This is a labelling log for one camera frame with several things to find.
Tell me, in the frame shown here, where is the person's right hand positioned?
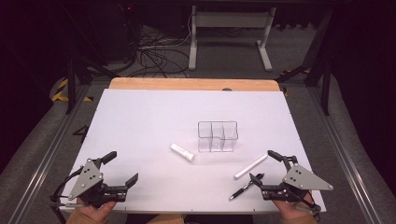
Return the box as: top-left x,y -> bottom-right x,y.
272,192 -> 316,221

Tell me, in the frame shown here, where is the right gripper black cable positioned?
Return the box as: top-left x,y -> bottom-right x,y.
295,199 -> 322,222

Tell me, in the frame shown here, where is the black pen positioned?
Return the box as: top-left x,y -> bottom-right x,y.
228,173 -> 265,202

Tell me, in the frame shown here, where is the aluminium floor rail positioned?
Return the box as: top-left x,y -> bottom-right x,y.
7,85 -> 92,224
306,87 -> 384,224

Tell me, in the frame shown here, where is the black tripod stand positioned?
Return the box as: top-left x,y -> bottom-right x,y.
64,57 -> 120,115
275,8 -> 332,116

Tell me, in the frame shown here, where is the clear plastic organizer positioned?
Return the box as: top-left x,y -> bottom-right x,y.
197,120 -> 239,153

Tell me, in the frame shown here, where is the person's leg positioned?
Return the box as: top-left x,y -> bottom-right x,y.
146,214 -> 188,224

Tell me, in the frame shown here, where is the grey metal stand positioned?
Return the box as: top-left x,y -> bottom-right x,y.
188,5 -> 276,72

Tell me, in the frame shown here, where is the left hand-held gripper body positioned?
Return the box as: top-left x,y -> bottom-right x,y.
67,157 -> 129,209

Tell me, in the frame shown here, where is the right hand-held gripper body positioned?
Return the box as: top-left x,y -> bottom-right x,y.
261,154 -> 334,204

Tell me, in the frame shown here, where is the white board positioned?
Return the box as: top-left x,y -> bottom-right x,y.
60,88 -> 327,215

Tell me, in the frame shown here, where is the black table bracket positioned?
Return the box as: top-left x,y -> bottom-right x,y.
73,124 -> 90,144

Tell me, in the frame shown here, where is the black equipment cabinet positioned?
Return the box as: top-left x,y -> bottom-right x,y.
90,0 -> 141,63

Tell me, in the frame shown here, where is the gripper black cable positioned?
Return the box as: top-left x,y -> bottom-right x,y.
49,167 -> 85,209
295,199 -> 322,222

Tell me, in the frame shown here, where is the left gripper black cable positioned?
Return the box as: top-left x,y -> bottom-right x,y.
49,167 -> 85,209

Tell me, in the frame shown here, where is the wooden table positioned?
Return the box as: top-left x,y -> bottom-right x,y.
108,77 -> 281,92

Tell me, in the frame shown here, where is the person's left hand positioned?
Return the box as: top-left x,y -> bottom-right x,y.
75,199 -> 118,220

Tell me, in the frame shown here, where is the black cable bundle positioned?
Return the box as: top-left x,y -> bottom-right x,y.
127,27 -> 191,78

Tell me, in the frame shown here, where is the white pen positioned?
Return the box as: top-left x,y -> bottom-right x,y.
233,153 -> 269,180

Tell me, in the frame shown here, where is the white eraser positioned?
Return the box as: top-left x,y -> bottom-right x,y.
169,143 -> 196,162

